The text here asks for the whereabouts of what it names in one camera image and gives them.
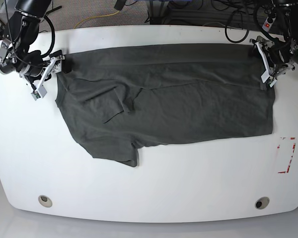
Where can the white power strip red switch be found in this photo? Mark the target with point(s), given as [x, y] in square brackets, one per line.
[271, 17]

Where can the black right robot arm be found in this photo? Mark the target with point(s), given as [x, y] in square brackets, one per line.
[19, 33]

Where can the red tape rectangle marking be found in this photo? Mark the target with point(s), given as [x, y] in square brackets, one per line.
[284, 154]

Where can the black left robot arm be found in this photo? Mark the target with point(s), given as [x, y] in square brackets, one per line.
[277, 20]

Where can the left table cable grommet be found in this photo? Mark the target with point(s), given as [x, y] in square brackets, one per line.
[45, 201]

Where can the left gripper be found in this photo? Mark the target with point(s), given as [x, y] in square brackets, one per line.
[276, 60]

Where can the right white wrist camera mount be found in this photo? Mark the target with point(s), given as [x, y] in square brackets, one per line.
[40, 91]

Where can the dark grey T-shirt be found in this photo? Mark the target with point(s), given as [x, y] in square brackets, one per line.
[115, 101]

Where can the right table cable grommet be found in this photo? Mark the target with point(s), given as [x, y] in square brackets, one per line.
[262, 203]

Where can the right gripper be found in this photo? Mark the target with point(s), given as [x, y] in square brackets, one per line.
[61, 64]

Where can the table cable grommet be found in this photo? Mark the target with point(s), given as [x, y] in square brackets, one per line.
[262, 203]
[45, 201]

